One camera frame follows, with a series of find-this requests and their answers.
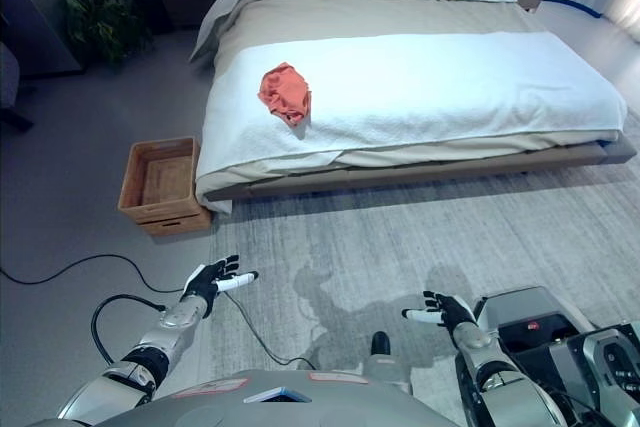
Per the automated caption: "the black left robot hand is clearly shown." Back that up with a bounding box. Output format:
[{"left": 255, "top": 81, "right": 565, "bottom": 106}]
[{"left": 180, "top": 254, "right": 260, "bottom": 304}]

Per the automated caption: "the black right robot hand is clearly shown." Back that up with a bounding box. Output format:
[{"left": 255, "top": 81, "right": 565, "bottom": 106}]
[{"left": 402, "top": 289, "right": 477, "bottom": 333}]

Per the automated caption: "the orange garment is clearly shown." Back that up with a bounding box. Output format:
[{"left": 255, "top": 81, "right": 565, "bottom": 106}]
[{"left": 257, "top": 61, "right": 314, "bottom": 128}]

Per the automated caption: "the white textured bed blanket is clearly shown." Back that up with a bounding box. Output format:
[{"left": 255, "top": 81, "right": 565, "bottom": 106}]
[{"left": 194, "top": 31, "right": 629, "bottom": 198}]

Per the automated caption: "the wooden crate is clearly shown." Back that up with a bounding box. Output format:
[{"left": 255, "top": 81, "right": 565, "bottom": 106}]
[{"left": 117, "top": 135, "right": 214, "bottom": 237}]

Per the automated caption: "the silver right robot leg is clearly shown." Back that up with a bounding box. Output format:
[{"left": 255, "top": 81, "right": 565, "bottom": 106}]
[{"left": 362, "top": 330, "right": 414, "bottom": 393}]

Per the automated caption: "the grey robot torso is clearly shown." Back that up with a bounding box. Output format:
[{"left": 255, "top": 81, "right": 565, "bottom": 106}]
[{"left": 49, "top": 369, "right": 471, "bottom": 427}]

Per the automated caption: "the green potted plant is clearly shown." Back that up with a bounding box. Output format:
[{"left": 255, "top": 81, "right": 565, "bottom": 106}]
[{"left": 62, "top": 0, "right": 154, "bottom": 68}]

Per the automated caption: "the beige duvet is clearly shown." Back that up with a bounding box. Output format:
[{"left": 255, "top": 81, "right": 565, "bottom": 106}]
[{"left": 195, "top": 0, "right": 621, "bottom": 213}]

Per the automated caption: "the dark tall cabinet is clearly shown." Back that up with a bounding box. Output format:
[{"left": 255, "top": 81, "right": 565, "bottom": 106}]
[{"left": 0, "top": 0, "right": 84, "bottom": 79}]

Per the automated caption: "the black floor cable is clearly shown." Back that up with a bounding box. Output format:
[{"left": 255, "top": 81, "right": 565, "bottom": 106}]
[{"left": 0, "top": 253, "right": 316, "bottom": 371}]

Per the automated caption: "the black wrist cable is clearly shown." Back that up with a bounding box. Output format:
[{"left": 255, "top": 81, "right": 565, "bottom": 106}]
[{"left": 90, "top": 294, "right": 166, "bottom": 366}]

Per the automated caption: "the low upholstered bed frame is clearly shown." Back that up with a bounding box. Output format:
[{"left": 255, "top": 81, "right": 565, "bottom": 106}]
[{"left": 189, "top": 0, "right": 639, "bottom": 216}]

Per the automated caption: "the blue hose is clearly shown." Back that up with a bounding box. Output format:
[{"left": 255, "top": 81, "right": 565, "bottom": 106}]
[{"left": 542, "top": 0, "right": 604, "bottom": 18}]

